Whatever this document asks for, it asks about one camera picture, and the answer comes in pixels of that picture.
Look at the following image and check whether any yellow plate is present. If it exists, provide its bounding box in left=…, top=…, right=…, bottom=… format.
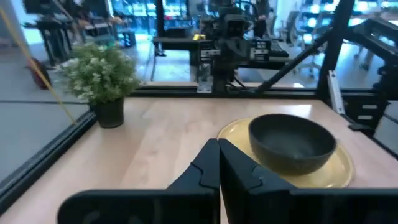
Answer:
left=216, top=117, right=355, bottom=189

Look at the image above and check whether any black background desk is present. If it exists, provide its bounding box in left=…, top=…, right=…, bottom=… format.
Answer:
left=152, top=34, right=201, bottom=52

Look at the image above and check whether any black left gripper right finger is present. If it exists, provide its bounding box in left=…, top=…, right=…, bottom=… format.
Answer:
left=218, top=138, right=398, bottom=224

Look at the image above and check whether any person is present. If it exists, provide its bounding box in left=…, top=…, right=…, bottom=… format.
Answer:
left=253, top=0, right=272, bottom=39

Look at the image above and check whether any silver mounting bracket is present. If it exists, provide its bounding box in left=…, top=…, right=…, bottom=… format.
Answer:
left=196, top=60, right=215, bottom=93

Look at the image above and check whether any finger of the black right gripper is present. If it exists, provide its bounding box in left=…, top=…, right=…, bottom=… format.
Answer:
left=199, top=46, right=234, bottom=73
left=233, top=39, right=271, bottom=72

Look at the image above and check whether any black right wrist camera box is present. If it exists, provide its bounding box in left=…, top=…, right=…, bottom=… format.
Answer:
left=223, top=14, right=247, bottom=40

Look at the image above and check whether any black frame post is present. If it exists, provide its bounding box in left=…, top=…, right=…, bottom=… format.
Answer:
left=316, top=0, right=356, bottom=102

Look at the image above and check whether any dark grey bowl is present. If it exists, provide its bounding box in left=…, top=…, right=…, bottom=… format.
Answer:
left=248, top=113, right=338, bottom=177

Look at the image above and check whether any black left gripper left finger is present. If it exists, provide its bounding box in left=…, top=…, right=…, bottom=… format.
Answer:
left=57, top=138, right=221, bottom=224

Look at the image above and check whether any black background table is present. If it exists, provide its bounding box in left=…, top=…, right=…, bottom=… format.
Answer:
left=23, top=18, right=74, bottom=67

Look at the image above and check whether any black clamp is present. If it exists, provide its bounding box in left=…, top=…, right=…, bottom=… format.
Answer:
left=348, top=123, right=374, bottom=132

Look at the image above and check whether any red floor object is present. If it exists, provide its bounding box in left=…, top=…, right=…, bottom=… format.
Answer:
left=26, top=57, right=53, bottom=91

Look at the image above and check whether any yellow hanging cable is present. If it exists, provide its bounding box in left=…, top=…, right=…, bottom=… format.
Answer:
left=0, top=6, right=78, bottom=126

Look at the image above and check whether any grey office chair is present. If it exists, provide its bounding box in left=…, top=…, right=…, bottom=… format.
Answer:
left=276, top=11, right=300, bottom=43

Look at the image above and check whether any black diagonal frame brace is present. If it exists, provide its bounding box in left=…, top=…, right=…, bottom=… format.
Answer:
left=256, top=26, right=333, bottom=95

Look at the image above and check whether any potted green plant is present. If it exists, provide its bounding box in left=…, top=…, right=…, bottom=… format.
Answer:
left=55, top=42, right=141, bottom=129

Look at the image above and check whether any silver bracket strip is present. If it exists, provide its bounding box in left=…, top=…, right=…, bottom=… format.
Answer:
left=326, top=70, right=346, bottom=115

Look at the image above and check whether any black table edge rail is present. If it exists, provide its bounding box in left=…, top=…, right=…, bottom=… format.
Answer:
left=0, top=110, right=98, bottom=215
left=340, top=93, right=398, bottom=159

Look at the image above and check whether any black table end rail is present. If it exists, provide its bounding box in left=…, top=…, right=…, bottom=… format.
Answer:
left=130, top=84, right=320, bottom=101

